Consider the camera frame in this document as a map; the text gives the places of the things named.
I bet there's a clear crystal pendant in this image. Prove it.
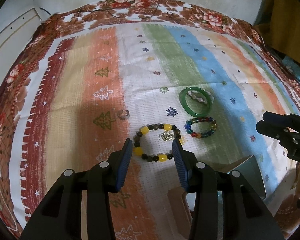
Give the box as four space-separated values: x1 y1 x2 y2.
158 131 174 142

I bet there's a yellow black bead bracelet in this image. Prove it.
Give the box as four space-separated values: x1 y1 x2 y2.
132 122 183 163

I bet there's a multicolour bead bracelet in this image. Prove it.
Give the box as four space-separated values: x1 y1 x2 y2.
185 116 218 139

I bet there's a brown hanging garment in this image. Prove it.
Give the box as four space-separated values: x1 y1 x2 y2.
255 0 300 64

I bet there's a white headboard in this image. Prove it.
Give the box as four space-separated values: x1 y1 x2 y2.
0 7 42 50

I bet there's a green jade bangle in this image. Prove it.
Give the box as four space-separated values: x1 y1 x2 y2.
179 87 212 118

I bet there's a blue patterned cloth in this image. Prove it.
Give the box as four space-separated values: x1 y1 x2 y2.
282 55 300 83

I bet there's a white shell bracelet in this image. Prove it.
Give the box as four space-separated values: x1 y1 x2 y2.
186 90 215 106

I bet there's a metal tin box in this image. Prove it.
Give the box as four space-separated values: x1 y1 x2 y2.
213 155 267 200

